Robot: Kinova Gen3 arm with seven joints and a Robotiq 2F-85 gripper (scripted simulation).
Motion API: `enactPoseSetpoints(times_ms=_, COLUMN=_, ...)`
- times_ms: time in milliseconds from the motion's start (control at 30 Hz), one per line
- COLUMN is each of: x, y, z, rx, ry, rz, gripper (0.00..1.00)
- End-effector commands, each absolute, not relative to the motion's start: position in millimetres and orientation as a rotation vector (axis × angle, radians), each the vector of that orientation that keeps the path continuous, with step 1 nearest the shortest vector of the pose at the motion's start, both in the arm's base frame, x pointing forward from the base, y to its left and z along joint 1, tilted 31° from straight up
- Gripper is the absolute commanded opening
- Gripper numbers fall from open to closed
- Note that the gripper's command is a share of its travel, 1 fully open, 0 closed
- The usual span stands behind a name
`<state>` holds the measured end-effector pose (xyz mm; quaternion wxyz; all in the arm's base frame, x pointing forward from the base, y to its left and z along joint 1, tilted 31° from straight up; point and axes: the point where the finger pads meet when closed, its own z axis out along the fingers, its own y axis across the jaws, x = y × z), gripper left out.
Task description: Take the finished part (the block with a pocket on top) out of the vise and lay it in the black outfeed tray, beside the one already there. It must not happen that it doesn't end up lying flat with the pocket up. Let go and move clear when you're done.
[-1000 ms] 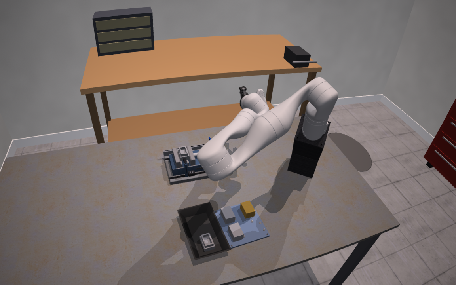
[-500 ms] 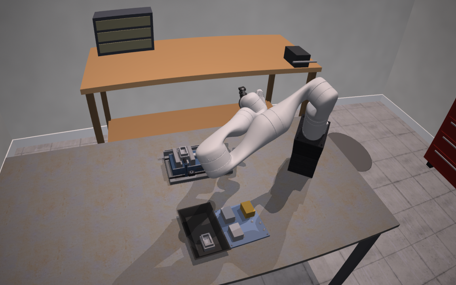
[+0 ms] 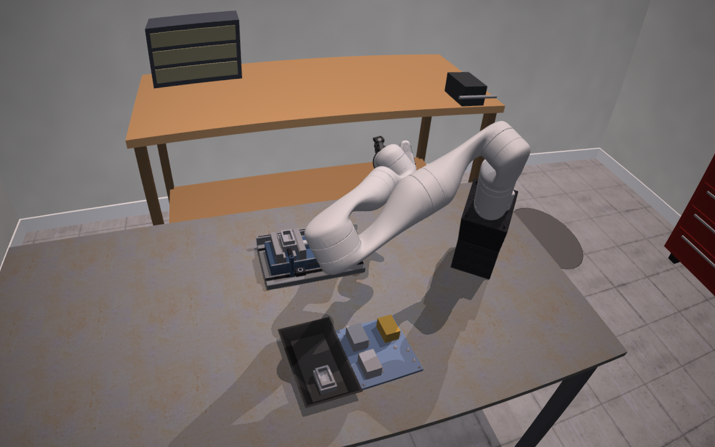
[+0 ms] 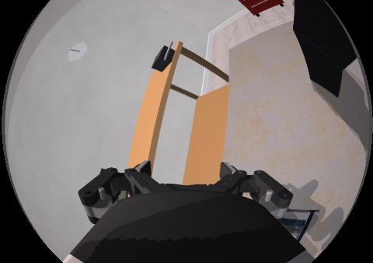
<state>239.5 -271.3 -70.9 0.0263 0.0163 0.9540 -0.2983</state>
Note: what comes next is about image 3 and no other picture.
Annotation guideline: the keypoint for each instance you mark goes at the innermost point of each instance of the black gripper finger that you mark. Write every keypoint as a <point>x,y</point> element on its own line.
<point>378,143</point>

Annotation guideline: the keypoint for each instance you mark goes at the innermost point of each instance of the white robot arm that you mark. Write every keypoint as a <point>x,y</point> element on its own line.
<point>412,195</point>

